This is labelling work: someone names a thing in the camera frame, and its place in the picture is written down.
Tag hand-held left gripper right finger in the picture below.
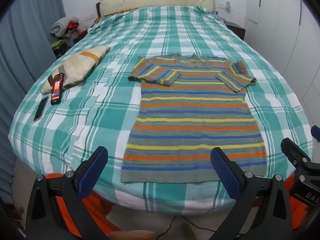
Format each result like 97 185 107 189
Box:
209 147 293 240

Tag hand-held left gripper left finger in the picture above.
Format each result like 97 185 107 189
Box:
26 146 110 240

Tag striped knit sweater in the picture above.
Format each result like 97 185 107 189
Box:
120 53 268 184

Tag pile of clothes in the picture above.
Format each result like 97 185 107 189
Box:
49 16 89 58

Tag person's orange pants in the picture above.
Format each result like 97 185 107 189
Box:
37 172 310 238

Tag teal plaid bed sheet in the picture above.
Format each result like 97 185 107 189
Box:
7 5 315 212

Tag dark phone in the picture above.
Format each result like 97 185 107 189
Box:
33 97 49 122

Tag phone with red screen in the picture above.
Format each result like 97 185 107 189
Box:
51 73 65 105

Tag beige striped pillow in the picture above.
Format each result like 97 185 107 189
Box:
41 45 111 95

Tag dark nightstand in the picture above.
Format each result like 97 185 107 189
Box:
224 21 247 40

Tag blue curtain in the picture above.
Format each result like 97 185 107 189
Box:
0 0 67 205

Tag black floor cable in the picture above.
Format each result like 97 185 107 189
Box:
155 214 220 240

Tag wall socket with blue plug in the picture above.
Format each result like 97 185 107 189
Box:
219 1 234 13

